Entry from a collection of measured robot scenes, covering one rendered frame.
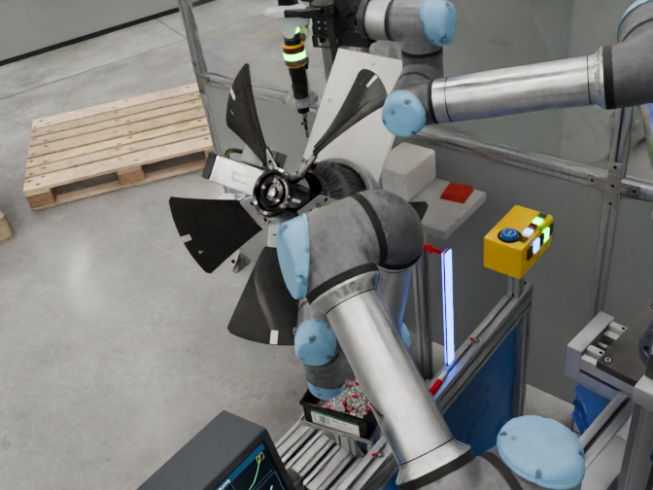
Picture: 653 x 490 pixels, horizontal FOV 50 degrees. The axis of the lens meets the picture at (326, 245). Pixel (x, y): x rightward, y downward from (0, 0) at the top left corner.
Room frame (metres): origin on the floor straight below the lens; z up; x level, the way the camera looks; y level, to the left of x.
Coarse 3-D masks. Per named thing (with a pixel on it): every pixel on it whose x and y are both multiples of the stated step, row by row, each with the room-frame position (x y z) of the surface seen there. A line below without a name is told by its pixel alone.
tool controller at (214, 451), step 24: (216, 432) 0.72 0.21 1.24; (240, 432) 0.71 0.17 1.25; (264, 432) 0.69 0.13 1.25; (192, 456) 0.68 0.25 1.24; (216, 456) 0.67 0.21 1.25; (240, 456) 0.66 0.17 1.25; (264, 456) 0.67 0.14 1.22; (168, 480) 0.64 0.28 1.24; (192, 480) 0.63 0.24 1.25; (216, 480) 0.62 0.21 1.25; (240, 480) 0.64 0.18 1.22; (264, 480) 0.66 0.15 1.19; (288, 480) 0.68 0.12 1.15
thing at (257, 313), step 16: (272, 256) 1.34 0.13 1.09; (256, 272) 1.32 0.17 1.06; (272, 272) 1.32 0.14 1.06; (256, 288) 1.30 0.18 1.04; (272, 288) 1.30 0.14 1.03; (240, 304) 1.28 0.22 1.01; (256, 304) 1.28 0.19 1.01; (272, 304) 1.27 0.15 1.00; (288, 304) 1.27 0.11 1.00; (240, 320) 1.26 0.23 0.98; (256, 320) 1.25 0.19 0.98; (272, 320) 1.25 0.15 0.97; (288, 320) 1.25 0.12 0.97; (240, 336) 1.24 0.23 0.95; (256, 336) 1.23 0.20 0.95; (288, 336) 1.22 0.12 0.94
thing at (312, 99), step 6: (306, 60) 1.41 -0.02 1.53; (306, 66) 1.40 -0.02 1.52; (306, 72) 1.40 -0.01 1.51; (312, 90) 1.40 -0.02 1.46; (288, 96) 1.39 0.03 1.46; (312, 96) 1.37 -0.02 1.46; (288, 102) 1.36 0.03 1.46; (294, 102) 1.36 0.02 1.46; (300, 102) 1.35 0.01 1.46; (306, 102) 1.35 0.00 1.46; (312, 102) 1.35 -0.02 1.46; (294, 108) 1.35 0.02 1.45; (300, 108) 1.35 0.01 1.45
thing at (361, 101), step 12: (360, 72) 1.61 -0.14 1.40; (372, 72) 1.54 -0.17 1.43; (372, 84) 1.49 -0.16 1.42; (348, 96) 1.57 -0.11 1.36; (360, 96) 1.49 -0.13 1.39; (372, 96) 1.44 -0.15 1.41; (384, 96) 1.41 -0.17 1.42; (348, 108) 1.48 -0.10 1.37; (360, 108) 1.44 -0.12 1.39; (372, 108) 1.40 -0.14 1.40; (336, 120) 1.49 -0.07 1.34; (348, 120) 1.44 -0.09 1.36; (360, 120) 1.40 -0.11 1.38; (336, 132) 1.43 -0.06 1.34; (324, 144) 1.43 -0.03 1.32
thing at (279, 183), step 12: (276, 168) 1.44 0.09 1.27; (264, 180) 1.45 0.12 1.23; (276, 180) 1.42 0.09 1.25; (288, 180) 1.40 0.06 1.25; (300, 180) 1.43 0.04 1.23; (312, 180) 1.48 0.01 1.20; (264, 192) 1.43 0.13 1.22; (276, 192) 1.41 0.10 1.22; (288, 192) 1.38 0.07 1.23; (300, 192) 1.40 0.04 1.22; (312, 192) 1.45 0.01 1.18; (324, 192) 1.45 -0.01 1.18; (264, 204) 1.41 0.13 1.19; (276, 204) 1.39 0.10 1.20; (288, 204) 1.37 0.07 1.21; (300, 204) 1.39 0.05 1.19; (264, 216) 1.38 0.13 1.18; (276, 216) 1.37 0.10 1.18; (288, 216) 1.38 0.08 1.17
